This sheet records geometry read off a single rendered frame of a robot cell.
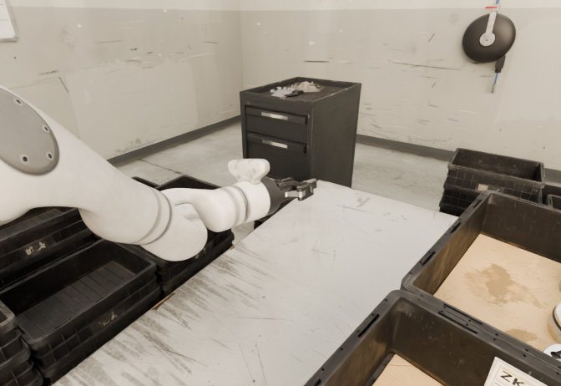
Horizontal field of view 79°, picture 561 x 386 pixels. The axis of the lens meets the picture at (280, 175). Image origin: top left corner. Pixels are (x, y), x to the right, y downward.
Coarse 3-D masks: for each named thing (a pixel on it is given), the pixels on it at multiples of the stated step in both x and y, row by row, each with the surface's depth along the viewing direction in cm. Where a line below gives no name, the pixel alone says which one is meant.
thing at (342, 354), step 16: (384, 304) 43; (416, 304) 43; (432, 304) 43; (368, 320) 41; (448, 320) 41; (352, 336) 39; (368, 336) 39; (480, 336) 39; (336, 352) 37; (352, 352) 37; (496, 352) 38; (512, 352) 37; (320, 368) 35; (336, 368) 35; (528, 368) 36; (544, 368) 35; (304, 384) 34; (320, 384) 34; (560, 384) 34
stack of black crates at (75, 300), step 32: (96, 256) 130; (128, 256) 127; (32, 288) 113; (64, 288) 122; (96, 288) 122; (128, 288) 110; (160, 288) 123; (32, 320) 109; (64, 320) 109; (96, 320) 104; (128, 320) 115; (32, 352) 94; (64, 352) 98
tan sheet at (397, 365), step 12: (396, 360) 47; (384, 372) 46; (396, 372) 46; (408, 372) 46; (420, 372) 46; (384, 384) 44; (396, 384) 44; (408, 384) 44; (420, 384) 44; (432, 384) 44
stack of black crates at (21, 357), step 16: (0, 304) 87; (0, 320) 91; (16, 320) 84; (0, 336) 81; (16, 336) 86; (0, 352) 83; (16, 352) 86; (0, 368) 83; (16, 368) 87; (32, 368) 91; (0, 384) 85; (16, 384) 88; (32, 384) 91
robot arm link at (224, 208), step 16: (176, 192) 50; (192, 192) 52; (208, 192) 54; (224, 192) 56; (240, 192) 57; (208, 208) 54; (224, 208) 54; (240, 208) 56; (208, 224) 56; (224, 224) 54
